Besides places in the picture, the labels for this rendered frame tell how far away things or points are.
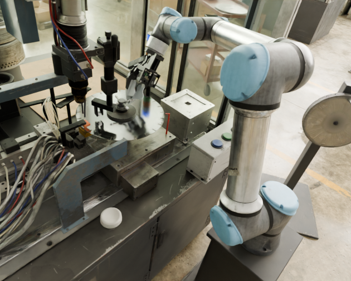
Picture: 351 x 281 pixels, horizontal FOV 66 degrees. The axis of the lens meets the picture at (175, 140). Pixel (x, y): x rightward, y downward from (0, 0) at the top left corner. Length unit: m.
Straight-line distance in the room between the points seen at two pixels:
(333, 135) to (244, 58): 1.24
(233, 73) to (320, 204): 1.92
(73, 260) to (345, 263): 1.73
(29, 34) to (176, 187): 0.70
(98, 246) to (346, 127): 1.39
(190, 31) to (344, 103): 1.02
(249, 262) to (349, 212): 1.64
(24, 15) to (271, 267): 1.03
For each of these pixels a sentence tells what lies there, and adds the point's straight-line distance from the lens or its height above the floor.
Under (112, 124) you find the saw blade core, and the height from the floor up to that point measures 0.95.
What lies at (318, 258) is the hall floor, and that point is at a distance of 2.11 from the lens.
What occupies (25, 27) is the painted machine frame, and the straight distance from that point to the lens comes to 0.91.
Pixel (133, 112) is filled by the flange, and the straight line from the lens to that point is 1.05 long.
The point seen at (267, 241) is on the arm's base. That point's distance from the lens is 0.97.
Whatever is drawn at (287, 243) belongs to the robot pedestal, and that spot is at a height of 0.75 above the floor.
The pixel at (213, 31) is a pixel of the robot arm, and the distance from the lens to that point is 0.95.
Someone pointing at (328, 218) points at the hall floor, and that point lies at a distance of 2.37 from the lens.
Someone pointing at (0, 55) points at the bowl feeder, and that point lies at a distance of 1.48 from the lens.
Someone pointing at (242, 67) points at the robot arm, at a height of 1.34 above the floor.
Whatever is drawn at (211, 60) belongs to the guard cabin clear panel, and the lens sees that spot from 1.29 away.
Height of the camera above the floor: 1.56
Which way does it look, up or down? 40 degrees down
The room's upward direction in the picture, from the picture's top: 10 degrees clockwise
